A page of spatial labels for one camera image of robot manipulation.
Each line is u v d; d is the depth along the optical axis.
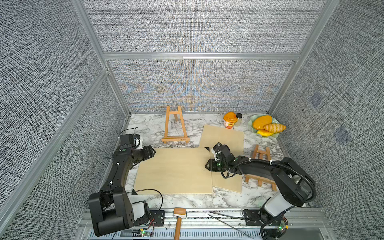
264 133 1.03
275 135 1.01
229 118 1.02
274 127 1.00
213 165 0.78
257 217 0.73
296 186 0.45
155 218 0.73
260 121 1.07
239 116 1.06
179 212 0.74
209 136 1.08
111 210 0.44
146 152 0.75
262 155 0.95
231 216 0.75
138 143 0.74
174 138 1.04
